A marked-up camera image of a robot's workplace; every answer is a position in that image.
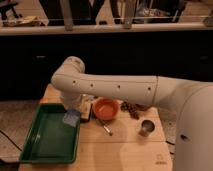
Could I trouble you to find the black floor cable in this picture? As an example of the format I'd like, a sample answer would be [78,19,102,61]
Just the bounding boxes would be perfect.
[0,129,24,153]

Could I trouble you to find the small metal utensil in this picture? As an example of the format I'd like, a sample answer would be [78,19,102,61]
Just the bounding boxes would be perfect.
[98,119,113,136]

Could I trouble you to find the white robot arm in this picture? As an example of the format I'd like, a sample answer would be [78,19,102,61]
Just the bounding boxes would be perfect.
[51,56,213,171]

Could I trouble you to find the small metal cup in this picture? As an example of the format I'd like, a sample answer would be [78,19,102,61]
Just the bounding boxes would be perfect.
[139,120,155,137]

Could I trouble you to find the green plastic tray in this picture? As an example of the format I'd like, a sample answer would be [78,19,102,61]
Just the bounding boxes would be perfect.
[19,103,80,164]

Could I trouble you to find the wooden block holder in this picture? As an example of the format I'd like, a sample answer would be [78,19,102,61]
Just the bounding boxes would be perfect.
[80,100,92,121]

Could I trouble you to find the blue sponge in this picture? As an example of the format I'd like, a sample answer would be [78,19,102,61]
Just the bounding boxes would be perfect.
[63,109,81,127]

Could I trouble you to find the brown grape bunch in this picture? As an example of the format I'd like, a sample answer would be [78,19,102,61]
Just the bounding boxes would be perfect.
[120,102,148,120]

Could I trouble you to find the orange bowl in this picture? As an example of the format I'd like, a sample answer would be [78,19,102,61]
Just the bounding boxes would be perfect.
[92,98,119,120]

